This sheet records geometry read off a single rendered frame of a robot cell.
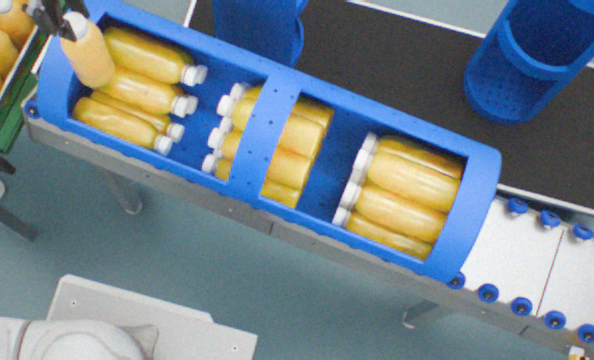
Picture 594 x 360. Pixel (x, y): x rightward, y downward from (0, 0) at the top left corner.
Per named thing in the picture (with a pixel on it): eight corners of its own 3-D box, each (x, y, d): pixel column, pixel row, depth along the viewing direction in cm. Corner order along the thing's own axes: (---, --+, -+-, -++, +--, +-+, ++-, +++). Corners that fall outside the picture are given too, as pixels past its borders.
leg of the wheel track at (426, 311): (415, 330, 264) (463, 312, 204) (399, 324, 264) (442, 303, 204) (421, 314, 266) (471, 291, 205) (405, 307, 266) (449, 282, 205)
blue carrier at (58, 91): (433, 297, 170) (471, 266, 144) (52, 142, 175) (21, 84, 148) (473, 178, 180) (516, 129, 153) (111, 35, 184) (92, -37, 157)
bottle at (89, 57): (90, 95, 148) (69, 55, 130) (69, 66, 149) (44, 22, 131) (123, 74, 150) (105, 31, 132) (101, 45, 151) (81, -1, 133)
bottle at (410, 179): (465, 177, 153) (372, 141, 154) (451, 212, 152) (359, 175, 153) (457, 183, 160) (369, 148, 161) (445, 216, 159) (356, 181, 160)
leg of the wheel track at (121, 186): (137, 217, 269) (103, 166, 208) (121, 210, 269) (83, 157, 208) (145, 201, 270) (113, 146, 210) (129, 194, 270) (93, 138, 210)
